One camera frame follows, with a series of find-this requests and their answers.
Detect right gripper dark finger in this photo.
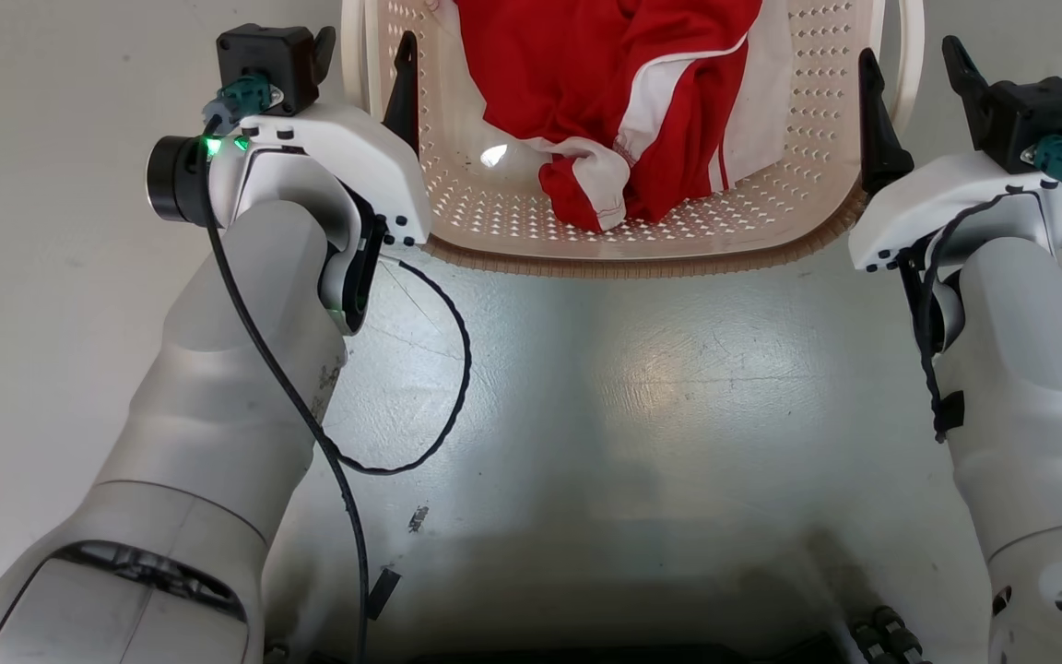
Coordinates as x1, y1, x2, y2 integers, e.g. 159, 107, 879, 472
941, 35, 993, 118
858, 47, 915, 197

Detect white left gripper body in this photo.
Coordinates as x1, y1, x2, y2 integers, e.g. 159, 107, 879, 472
234, 101, 433, 249

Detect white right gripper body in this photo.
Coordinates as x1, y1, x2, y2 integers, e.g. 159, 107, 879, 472
848, 151, 1062, 274

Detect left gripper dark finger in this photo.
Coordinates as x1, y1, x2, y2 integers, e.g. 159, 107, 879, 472
382, 31, 421, 155
312, 26, 338, 81

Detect beige perforated plastic laundry basket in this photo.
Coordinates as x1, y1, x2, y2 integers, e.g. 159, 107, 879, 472
339, 0, 926, 280

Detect red and white garment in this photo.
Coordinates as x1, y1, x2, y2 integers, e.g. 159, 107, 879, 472
451, 0, 796, 233

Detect teal left cable connector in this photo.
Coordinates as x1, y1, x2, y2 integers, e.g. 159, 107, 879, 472
202, 74, 276, 132

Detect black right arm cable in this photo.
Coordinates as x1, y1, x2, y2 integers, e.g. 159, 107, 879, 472
914, 192, 1011, 445

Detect long black left arm cable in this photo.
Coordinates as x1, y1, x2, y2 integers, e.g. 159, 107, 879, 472
202, 115, 401, 664

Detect looped black left gripper cable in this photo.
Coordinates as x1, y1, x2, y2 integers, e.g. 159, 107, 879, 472
324, 256, 474, 477

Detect black base cable connectors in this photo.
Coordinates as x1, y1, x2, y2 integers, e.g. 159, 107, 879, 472
849, 604, 933, 664

